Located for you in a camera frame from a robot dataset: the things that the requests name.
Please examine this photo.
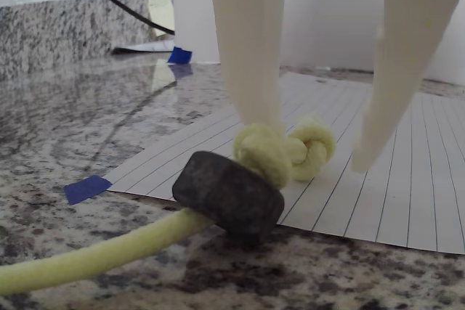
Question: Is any blue tape piece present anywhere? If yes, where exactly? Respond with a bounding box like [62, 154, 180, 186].
[166, 46, 194, 65]
[62, 174, 113, 206]

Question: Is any black hex nut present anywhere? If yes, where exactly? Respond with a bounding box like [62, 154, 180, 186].
[171, 150, 286, 248]

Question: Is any yellow-green knotted rope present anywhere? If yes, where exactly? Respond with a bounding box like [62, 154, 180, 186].
[0, 113, 337, 296]

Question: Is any white foam board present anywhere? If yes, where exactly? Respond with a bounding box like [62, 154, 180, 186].
[171, 0, 465, 83]

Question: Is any yellow sticky note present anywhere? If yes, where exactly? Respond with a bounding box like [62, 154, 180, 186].
[146, 0, 177, 40]

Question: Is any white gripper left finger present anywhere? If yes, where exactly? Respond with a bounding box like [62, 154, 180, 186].
[206, 0, 288, 134]

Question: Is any lined loose-leaf paper sheet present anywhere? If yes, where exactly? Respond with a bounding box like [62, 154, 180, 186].
[108, 71, 465, 255]

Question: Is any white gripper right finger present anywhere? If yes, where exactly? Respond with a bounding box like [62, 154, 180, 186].
[350, 0, 463, 175]

